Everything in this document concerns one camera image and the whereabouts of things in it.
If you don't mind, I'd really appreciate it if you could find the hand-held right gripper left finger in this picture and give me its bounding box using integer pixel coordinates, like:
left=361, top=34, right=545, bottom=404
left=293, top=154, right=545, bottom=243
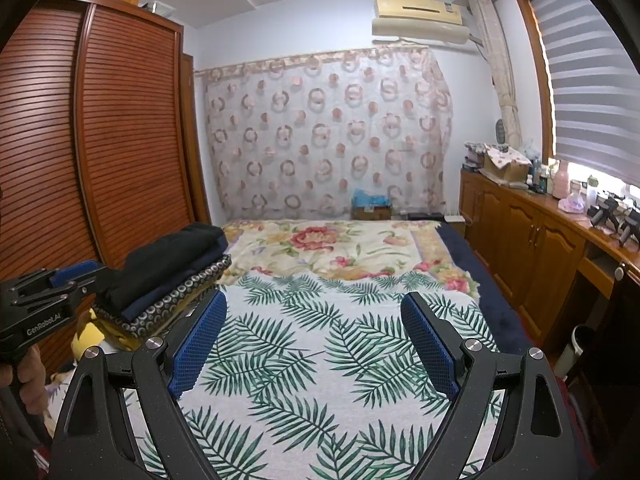
left=47, top=290, right=228, bottom=480

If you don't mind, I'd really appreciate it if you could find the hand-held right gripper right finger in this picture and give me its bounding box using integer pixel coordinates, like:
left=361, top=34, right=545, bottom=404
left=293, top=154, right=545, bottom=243
left=400, top=291, right=581, bottom=480

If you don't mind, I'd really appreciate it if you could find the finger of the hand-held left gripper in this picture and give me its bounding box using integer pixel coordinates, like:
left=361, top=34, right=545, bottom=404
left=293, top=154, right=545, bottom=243
left=70, top=277, right=126, bottom=306
left=50, top=259, right=128, bottom=286

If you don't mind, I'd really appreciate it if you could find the black printed t-shirt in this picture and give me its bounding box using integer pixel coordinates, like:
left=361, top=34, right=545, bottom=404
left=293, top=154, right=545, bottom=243
left=95, top=222, right=230, bottom=318

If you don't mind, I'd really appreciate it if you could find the stack of folded clothes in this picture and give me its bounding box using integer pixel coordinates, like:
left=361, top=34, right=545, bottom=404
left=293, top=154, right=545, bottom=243
left=92, top=254, right=233, bottom=338

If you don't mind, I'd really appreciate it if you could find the person's left hand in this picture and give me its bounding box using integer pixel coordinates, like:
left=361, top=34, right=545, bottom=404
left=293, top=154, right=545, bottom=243
left=0, top=345, right=50, bottom=415

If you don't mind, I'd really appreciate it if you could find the yellow cloth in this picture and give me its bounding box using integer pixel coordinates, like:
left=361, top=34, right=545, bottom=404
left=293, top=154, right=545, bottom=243
left=70, top=310, right=151, bottom=361

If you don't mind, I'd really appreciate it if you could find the leaf print bed sheet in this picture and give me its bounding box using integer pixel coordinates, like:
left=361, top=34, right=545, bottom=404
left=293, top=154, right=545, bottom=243
left=120, top=270, right=506, bottom=480

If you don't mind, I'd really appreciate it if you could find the wooden sideboard cabinet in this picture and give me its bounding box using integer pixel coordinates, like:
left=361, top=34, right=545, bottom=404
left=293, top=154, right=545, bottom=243
left=459, top=167, right=640, bottom=346

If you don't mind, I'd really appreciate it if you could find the white waste bin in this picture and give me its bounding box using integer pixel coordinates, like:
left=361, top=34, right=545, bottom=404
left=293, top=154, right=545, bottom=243
left=552, top=324, right=593, bottom=378

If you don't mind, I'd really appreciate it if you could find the floral blanket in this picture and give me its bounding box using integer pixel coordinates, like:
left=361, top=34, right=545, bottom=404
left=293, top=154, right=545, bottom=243
left=217, top=217, right=481, bottom=301

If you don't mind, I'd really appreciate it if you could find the blue item on box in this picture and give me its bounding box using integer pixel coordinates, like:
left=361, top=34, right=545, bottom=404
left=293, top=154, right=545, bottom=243
left=350, top=189, right=393, bottom=221

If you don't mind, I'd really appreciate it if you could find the open cardboard box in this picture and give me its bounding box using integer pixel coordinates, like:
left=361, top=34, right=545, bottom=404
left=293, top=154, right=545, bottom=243
left=482, top=147, right=533, bottom=183

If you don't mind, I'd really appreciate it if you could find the pile of patterned cloth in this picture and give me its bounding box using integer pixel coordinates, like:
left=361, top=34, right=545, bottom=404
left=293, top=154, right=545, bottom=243
left=462, top=141, right=488, bottom=171

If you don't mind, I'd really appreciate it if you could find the pink bottle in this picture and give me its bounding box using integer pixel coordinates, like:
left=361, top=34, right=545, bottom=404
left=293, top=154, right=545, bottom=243
left=552, top=160, right=572, bottom=200

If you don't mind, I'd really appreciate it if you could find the circle print sheer curtain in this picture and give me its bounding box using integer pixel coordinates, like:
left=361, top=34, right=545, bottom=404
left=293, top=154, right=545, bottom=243
left=195, top=45, right=453, bottom=223

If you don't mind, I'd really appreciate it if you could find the beige tied curtain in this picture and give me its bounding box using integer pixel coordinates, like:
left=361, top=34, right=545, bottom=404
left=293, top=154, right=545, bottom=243
left=470, top=0, right=523, bottom=148

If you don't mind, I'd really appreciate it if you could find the zebra window blind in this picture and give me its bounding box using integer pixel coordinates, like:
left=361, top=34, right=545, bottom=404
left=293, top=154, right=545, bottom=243
left=527, top=0, right=640, bottom=171

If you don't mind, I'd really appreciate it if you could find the wooden window frame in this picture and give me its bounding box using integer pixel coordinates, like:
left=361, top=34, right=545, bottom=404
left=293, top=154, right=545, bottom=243
left=512, top=0, right=558, bottom=161

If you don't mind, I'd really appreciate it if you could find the wall air conditioner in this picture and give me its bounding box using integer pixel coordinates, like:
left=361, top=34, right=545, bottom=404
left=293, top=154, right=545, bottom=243
left=371, top=0, right=473, bottom=46

